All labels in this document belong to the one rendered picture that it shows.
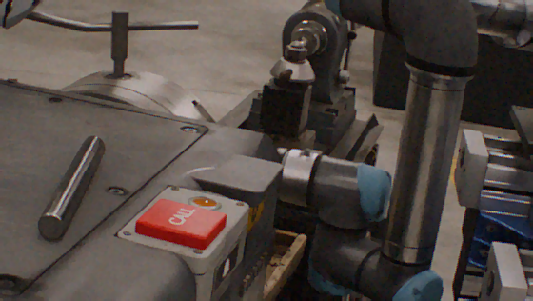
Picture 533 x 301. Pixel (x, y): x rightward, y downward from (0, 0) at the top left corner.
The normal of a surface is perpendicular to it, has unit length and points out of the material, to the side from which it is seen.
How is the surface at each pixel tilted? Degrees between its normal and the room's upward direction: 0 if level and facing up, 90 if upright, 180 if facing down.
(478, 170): 90
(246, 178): 0
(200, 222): 0
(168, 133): 0
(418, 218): 91
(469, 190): 90
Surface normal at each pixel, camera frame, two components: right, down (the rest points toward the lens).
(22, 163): 0.14, -0.94
